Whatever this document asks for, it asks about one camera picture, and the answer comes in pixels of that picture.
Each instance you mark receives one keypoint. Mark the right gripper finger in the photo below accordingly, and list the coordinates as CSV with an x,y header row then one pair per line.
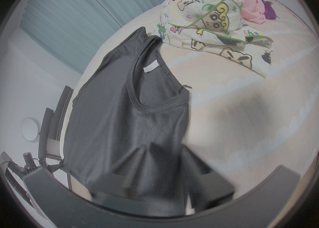
x,y
209,189

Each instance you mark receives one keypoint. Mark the black T-shirt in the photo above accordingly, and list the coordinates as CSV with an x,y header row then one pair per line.
x,y
124,122

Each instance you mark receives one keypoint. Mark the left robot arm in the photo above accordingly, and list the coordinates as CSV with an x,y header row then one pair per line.
x,y
31,161

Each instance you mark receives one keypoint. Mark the bed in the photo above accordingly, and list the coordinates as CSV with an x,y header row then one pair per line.
x,y
249,122

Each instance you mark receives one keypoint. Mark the white printed pyjama top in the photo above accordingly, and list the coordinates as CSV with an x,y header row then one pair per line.
x,y
211,30

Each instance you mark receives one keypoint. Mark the black chest of drawers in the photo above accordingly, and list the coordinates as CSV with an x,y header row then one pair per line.
x,y
53,127

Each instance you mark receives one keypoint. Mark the pink garment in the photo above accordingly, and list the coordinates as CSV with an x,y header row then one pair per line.
x,y
251,8

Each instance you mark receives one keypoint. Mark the purple garment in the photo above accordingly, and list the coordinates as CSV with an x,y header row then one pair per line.
x,y
269,10

